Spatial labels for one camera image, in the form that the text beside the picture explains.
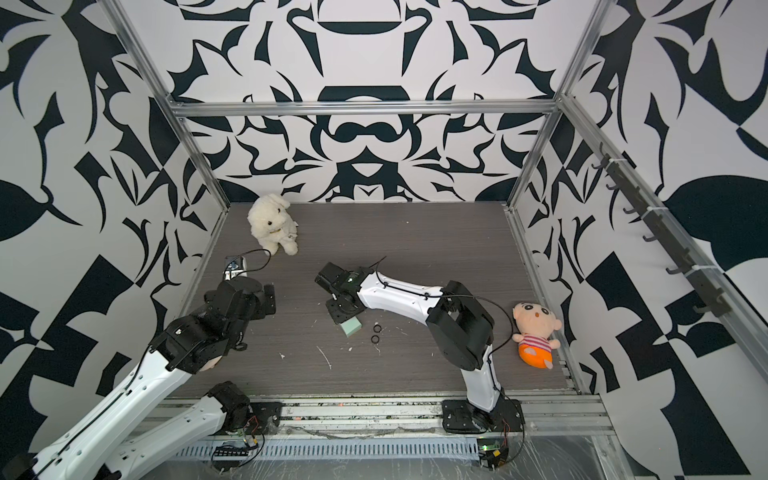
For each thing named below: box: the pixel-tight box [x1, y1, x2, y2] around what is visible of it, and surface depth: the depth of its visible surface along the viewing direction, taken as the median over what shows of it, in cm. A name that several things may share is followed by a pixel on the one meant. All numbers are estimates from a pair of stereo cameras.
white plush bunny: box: [248, 194, 300, 256], surface depth 95 cm
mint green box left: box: [340, 316, 362, 337], surface depth 88 cm
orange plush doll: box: [512, 302, 562, 370], surface depth 84 cm
